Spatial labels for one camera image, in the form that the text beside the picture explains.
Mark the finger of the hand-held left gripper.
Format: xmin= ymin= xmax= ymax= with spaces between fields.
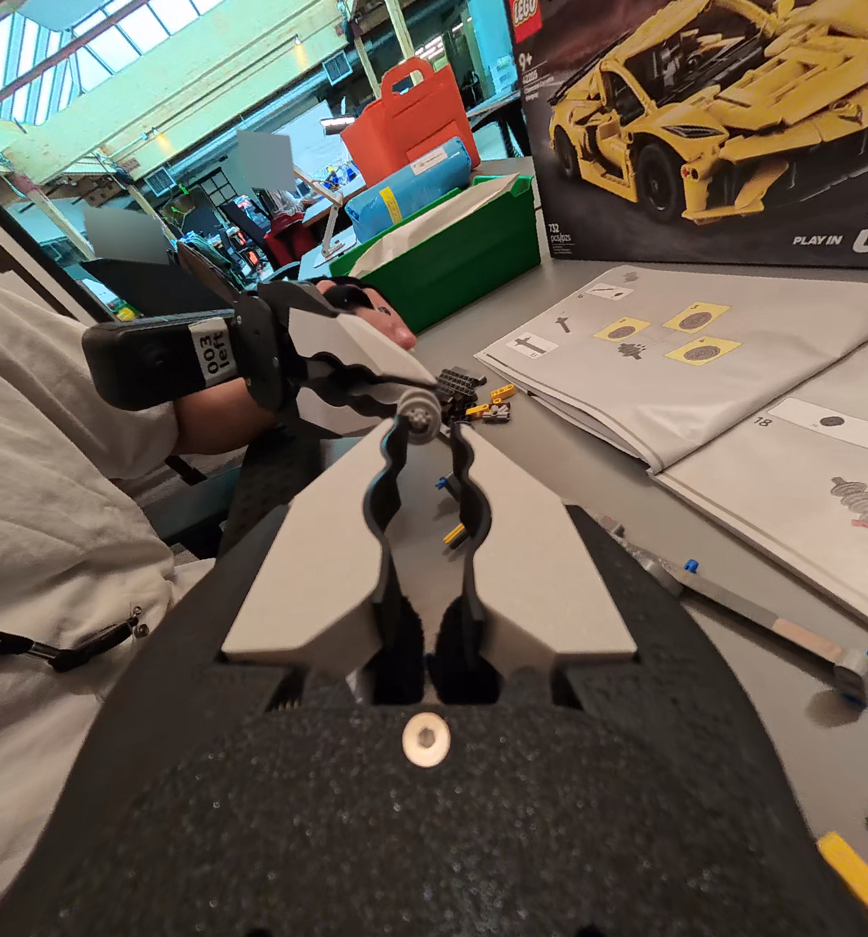
xmin=287 ymin=307 xmax=440 ymax=389
xmin=295 ymin=384 xmax=405 ymax=438

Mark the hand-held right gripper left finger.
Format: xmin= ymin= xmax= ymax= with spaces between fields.
xmin=222 ymin=417 xmax=413 ymax=678

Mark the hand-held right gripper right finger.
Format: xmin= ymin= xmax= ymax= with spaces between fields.
xmin=448 ymin=423 xmax=638 ymax=674

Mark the grey lego pulley disc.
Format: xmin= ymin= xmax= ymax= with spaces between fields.
xmin=396 ymin=388 xmax=444 ymax=446

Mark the partly built lego chassis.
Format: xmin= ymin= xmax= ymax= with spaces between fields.
xmin=441 ymin=512 xmax=868 ymax=707

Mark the lego instruction booklet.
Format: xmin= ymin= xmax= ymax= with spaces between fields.
xmin=474 ymin=265 xmax=868 ymax=645

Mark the pile of colourful lego pieces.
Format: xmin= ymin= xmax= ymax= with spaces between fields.
xmin=816 ymin=831 xmax=868 ymax=937

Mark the person's left forearm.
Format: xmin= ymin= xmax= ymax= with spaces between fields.
xmin=174 ymin=379 xmax=283 ymax=456

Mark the yellow car lego box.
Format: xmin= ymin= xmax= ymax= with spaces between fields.
xmin=507 ymin=0 xmax=868 ymax=268

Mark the person's left hand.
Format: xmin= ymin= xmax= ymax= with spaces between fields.
xmin=315 ymin=280 xmax=419 ymax=352

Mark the white office desk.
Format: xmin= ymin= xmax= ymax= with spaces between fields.
xmin=298 ymin=227 xmax=362 ymax=283

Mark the black office chair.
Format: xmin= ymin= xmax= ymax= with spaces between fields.
xmin=174 ymin=186 xmax=274 ymax=286

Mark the green plastic bin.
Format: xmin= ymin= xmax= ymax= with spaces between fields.
xmin=329 ymin=174 xmax=543 ymax=334

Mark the light blue package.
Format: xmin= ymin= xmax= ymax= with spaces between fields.
xmin=344 ymin=138 xmax=473 ymax=243

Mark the white printed shirt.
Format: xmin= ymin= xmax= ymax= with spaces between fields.
xmin=0 ymin=274 xmax=215 ymax=916

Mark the red plastic crate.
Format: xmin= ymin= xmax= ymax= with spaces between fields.
xmin=340 ymin=57 xmax=481 ymax=187

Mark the large paned window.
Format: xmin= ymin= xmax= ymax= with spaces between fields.
xmin=0 ymin=0 xmax=222 ymax=125

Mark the white desk mount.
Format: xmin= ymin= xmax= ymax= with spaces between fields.
xmin=293 ymin=164 xmax=347 ymax=268

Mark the black strap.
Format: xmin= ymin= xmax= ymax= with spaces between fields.
xmin=0 ymin=604 xmax=149 ymax=673

